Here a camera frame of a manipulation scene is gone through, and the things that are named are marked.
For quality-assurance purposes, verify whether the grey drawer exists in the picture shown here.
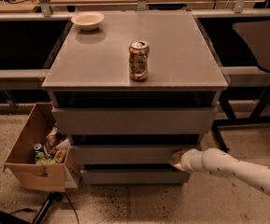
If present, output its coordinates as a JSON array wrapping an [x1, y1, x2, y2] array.
[[81, 169, 190, 185], [69, 145, 201, 164], [52, 107, 217, 135]]

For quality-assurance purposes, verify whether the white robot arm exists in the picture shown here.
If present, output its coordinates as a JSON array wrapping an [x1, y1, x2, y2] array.
[[170, 148, 270, 197]]

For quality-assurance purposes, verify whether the grey top drawer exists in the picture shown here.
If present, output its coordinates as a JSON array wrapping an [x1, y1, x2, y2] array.
[[52, 107, 217, 135]]

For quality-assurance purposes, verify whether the grey drawer cabinet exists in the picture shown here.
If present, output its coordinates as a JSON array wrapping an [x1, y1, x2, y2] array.
[[43, 11, 227, 184]]

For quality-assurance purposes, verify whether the grey bottom drawer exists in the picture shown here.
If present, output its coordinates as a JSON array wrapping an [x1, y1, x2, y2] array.
[[81, 169, 190, 185]]

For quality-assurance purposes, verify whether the crushed patterned drink can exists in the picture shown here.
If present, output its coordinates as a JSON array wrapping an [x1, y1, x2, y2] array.
[[129, 40, 149, 81]]

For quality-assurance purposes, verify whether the green snack packet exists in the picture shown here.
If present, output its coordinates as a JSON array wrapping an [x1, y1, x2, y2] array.
[[35, 151, 56, 165]]

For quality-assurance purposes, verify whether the small can in box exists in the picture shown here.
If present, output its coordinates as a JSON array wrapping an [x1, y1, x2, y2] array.
[[33, 143, 43, 151]]

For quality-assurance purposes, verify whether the cardboard box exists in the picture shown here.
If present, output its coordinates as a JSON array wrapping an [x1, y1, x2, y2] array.
[[4, 103, 80, 192]]

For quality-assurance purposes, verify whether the white ceramic bowl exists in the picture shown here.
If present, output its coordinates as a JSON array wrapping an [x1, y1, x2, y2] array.
[[71, 11, 105, 31]]

